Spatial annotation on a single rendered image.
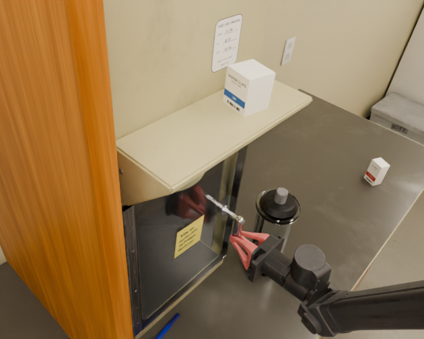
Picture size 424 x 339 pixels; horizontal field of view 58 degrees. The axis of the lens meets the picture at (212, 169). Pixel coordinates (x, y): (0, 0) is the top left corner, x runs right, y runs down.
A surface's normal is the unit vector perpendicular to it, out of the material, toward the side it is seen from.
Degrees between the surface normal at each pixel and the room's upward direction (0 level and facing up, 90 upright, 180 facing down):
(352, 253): 0
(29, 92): 90
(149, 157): 0
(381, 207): 0
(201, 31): 90
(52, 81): 90
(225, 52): 90
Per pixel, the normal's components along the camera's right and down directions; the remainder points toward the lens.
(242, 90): -0.80, 0.33
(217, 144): 0.09, -0.76
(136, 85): 0.74, 0.49
